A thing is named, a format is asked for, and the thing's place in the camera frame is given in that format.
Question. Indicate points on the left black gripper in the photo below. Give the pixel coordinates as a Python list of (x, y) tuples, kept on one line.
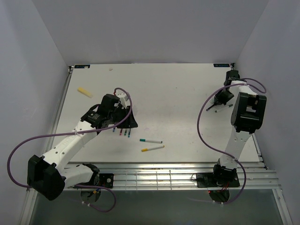
[(130, 122)]

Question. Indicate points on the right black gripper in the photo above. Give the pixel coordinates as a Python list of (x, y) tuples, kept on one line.
[(218, 97)]

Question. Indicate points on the dark green marker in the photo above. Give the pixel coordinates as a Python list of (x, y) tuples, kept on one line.
[(223, 108)]

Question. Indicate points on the yellow marker cap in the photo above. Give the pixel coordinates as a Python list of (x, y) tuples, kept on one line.
[(84, 92)]

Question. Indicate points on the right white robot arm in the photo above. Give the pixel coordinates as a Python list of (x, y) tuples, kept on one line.
[(247, 117)]

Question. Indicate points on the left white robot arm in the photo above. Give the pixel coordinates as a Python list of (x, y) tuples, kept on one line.
[(47, 174)]

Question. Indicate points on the green capped white marker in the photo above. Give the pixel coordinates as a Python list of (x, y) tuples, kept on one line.
[(150, 141)]

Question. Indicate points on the yellow capped white marker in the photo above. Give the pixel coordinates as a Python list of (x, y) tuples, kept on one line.
[(154, 148)]

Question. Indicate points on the right blue corner label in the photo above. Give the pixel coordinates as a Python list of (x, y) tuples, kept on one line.
[(221, 65)]

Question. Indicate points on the blue corner label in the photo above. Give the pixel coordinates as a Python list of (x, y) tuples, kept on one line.
[(81, 66), (221, 65)]

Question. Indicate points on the left blue corner label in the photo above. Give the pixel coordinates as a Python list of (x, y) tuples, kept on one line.
[(81, 66)]

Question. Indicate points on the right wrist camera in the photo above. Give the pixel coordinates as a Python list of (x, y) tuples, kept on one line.
[(231, 75)]

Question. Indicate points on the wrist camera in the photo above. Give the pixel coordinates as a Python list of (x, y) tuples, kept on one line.
[(231, 75), (111, 101)]

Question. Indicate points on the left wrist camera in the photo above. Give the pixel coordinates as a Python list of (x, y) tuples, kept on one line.
[(111, 101)]

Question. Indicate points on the aluminium frame rail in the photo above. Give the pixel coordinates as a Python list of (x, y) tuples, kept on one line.
[(181, 176)]

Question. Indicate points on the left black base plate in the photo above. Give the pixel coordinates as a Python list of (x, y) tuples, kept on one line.
[(103, 179)]

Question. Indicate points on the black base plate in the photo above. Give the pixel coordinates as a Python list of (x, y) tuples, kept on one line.
[(103, 179), (207, 180)]

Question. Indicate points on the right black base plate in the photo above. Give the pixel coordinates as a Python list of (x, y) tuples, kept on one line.
[(207, 180)]

